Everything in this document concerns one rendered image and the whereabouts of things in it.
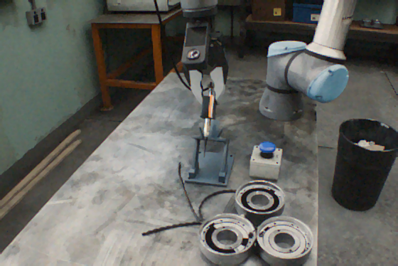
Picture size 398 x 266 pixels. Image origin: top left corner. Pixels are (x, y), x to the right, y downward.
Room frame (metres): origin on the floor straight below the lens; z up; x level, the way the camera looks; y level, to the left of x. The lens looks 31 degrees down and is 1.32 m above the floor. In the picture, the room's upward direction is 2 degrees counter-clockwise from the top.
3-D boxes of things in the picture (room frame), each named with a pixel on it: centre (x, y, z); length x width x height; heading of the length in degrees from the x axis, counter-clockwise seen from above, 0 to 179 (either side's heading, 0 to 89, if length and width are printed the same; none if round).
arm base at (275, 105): (1.00, -0.28, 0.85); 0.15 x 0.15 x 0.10
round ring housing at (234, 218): (0.44, -0.05, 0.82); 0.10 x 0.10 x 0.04
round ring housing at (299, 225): (0.42, -0.15, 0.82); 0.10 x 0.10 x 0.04
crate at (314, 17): (3.92, -1.39, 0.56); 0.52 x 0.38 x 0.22; 70
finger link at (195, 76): (0.71, 0.00, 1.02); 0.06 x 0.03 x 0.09; 170
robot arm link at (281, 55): (0.99, -0.28, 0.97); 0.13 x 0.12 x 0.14; 26
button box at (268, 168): (0.68, -0.16, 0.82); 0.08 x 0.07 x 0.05; 163
